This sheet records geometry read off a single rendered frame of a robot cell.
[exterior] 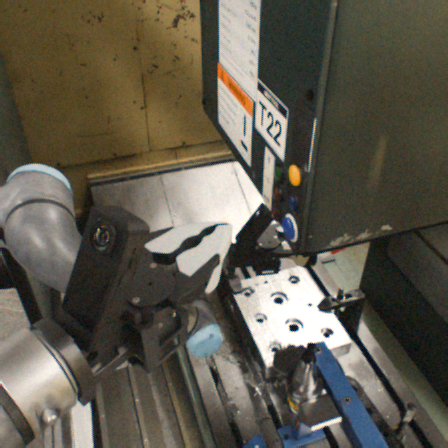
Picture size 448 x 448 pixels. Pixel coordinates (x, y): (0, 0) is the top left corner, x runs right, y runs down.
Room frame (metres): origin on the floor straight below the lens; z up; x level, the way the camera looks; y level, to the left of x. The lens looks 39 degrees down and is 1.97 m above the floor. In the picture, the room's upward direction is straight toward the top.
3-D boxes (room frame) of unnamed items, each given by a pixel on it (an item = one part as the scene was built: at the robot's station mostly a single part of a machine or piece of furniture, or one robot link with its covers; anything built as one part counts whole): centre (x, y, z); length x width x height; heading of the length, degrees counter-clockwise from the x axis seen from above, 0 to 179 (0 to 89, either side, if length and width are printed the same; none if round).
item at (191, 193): (1.45, 0.03, 0.75); 0.89 x 0.67 x 0.26; 108
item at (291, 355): (0.53, -0.12, 1.21); 0.07 x 0.05 x 0.01; 108
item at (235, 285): (0.97, -0.01, 0.97); 0.13 x 0.03 x 0.15; 18
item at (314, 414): (0.43, -0.16, 1.21); 0.07 x 0.05 x 0.01; 108
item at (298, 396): (0.48, -0.14, 1.21); 0.06 x 0.06 x 0.03
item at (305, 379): (0.48, -0.14, 1.26); 0.04 x 0.04 x 0.07
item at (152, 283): (0.27, 0.10, 1.63); 0.12 x 0.08 x 0.09; 138
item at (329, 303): (0.87, -0.31, 0.97); 0.13 x 0.03 x 0.15; 108
